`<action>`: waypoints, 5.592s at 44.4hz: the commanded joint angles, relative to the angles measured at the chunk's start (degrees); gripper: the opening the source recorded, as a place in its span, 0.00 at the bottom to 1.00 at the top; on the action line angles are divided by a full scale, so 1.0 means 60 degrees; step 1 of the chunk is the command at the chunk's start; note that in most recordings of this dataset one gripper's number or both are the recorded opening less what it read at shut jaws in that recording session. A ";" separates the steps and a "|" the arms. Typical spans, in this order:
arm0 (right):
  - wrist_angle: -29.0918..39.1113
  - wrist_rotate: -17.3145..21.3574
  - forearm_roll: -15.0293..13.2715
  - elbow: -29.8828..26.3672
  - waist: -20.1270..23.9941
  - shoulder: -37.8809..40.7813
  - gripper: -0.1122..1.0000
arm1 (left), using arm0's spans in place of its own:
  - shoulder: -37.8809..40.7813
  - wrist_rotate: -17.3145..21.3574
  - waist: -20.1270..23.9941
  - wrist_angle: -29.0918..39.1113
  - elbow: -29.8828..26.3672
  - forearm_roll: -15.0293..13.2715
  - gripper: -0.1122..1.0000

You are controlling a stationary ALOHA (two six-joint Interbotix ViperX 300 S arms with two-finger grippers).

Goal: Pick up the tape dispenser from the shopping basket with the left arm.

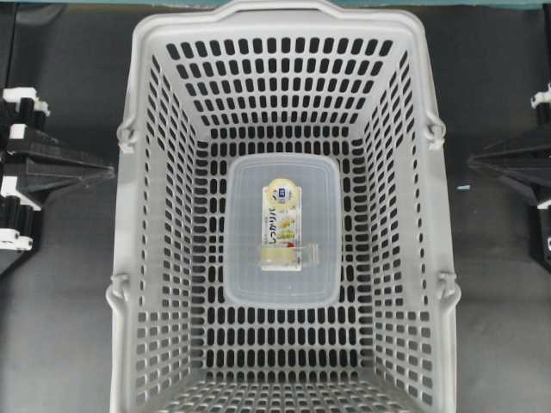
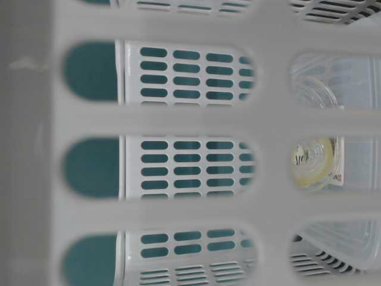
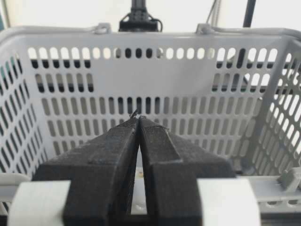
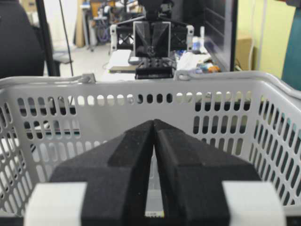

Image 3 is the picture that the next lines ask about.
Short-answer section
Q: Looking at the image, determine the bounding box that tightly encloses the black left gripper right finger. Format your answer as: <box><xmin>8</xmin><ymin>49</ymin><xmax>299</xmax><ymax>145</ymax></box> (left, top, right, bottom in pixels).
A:
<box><xmin>139</xmin><ymin>116</ymin><xmax>236</xmax><ymax>226</ymax></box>

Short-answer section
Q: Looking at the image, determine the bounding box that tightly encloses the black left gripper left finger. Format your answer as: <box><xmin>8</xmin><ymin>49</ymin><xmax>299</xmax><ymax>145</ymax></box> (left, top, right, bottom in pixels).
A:
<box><xmin>32</xmin><ymin>118</ymin><xmax>139</xmax><ymax>226</ymax></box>

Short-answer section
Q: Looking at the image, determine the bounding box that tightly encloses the grey plastic shopping basket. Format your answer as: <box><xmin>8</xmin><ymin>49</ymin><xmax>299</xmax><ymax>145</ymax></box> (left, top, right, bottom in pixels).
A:
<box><xmin>0</xmin><ymin>23</ymin><xmax>301</xmax><ymax>216</ymax></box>

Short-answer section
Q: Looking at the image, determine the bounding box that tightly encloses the black vertical pole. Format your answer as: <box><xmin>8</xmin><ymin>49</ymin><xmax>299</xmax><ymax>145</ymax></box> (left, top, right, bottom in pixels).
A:
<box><xmin>243</xmin><ymin>0</ymin><xmax>256</xmax><ymax>28</ymax></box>

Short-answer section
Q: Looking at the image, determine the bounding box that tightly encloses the black camera stand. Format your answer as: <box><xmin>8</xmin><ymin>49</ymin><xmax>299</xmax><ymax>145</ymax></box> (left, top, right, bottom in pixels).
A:
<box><xmin>119</xmin><ymin>0</ymin><xmax>163</xmax><ymax>32</ymax></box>

